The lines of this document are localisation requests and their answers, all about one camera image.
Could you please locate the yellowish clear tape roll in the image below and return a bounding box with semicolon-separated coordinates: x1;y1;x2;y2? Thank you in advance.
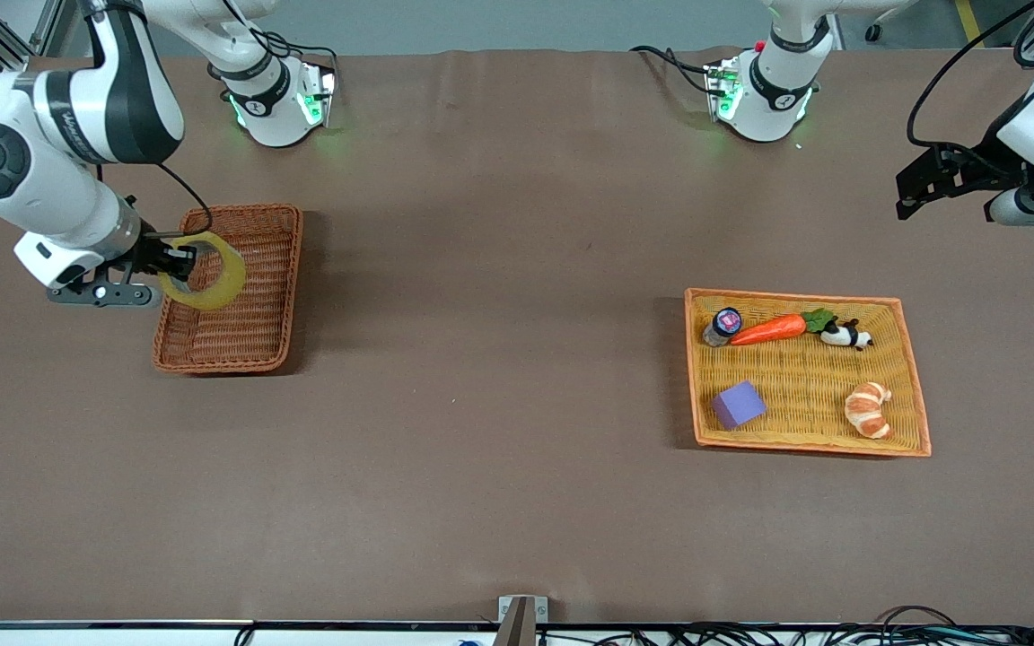
158;231;247;312

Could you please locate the brown deep wicker basket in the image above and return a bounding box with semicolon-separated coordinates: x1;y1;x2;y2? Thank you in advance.
152;204;304;375

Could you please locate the orange flat wicker basket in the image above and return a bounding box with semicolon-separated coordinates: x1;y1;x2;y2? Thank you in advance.
684;285;933;458

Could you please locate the black white panda toy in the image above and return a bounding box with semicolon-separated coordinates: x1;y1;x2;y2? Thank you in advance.
819;317;874;350

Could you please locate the orange toy carrot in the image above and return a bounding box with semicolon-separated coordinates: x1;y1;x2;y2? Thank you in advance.
729;306;838;345

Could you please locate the toy croissant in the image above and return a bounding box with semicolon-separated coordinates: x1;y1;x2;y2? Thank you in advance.
844;380;894;439

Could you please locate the small jar purple lid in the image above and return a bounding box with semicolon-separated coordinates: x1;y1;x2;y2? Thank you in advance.
702;305;744;346

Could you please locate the purple cube block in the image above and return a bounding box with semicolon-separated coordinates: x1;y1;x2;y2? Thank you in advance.
711;378;768;432

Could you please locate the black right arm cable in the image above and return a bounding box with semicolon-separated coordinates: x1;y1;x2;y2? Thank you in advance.
153;161;215;236

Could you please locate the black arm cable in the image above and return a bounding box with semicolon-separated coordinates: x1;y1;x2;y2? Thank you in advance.
153;161;215;236
907;0;1034;173

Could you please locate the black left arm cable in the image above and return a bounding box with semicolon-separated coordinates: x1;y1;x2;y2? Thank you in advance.
907;0;1034;173

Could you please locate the black right base cable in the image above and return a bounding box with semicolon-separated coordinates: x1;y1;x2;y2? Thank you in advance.
216;0;340;101

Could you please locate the black base cable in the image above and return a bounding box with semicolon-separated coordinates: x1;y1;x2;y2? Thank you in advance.
629;45;724;96
216;0;340;101

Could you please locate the black left base cable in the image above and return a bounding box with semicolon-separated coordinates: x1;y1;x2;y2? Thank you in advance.
629;45;724;96

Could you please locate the black cable bundle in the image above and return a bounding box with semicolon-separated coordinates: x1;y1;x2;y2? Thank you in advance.
535;606;1034;646

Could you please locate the metal camera bracket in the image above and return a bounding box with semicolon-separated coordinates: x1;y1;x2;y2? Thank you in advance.
497;595;548;646

